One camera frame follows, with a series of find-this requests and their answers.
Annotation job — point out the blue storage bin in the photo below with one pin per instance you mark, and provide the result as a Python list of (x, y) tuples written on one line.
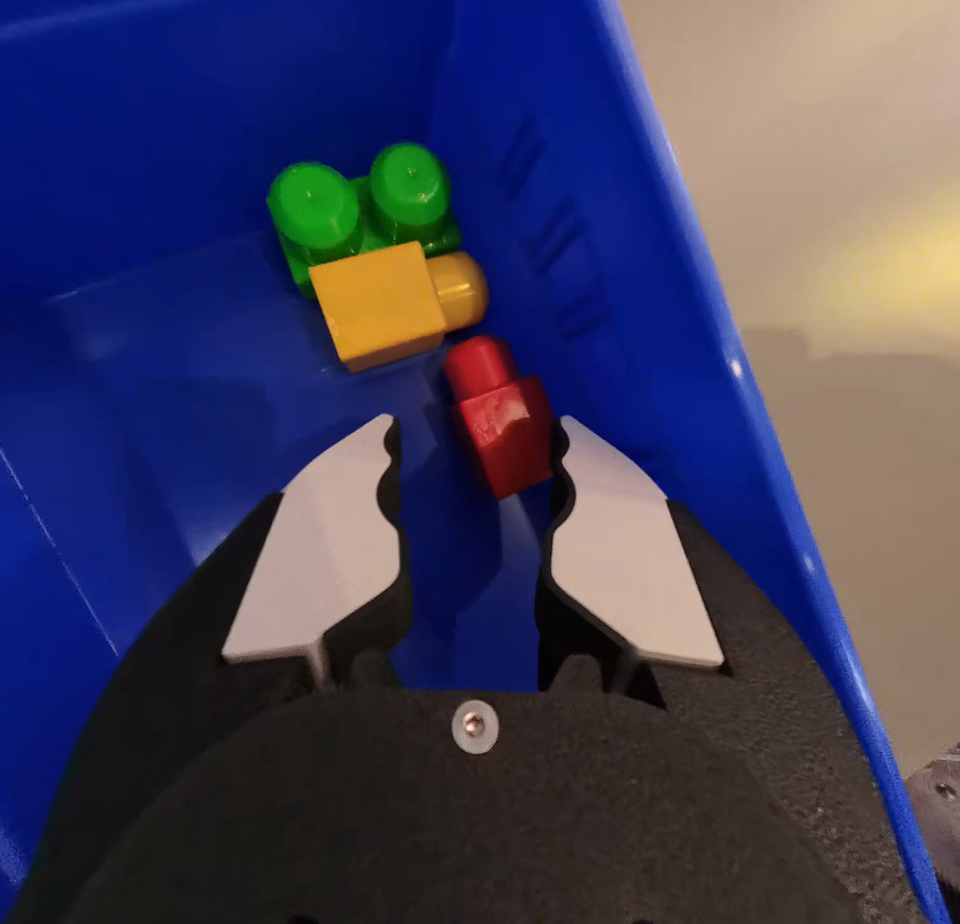
[(180, 415)]

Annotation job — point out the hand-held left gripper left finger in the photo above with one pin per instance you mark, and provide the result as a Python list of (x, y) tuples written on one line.
[(315, 564)]

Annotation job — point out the red mega block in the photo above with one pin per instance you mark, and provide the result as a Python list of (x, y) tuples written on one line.
[(503, 422)]

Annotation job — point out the yellow mega block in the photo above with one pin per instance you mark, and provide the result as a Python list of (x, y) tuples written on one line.
[(383, 310)]

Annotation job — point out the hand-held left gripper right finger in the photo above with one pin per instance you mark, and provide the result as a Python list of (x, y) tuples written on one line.
[(630, 564)]

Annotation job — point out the green mega block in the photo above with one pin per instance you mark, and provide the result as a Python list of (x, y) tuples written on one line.
[(323, 212)]

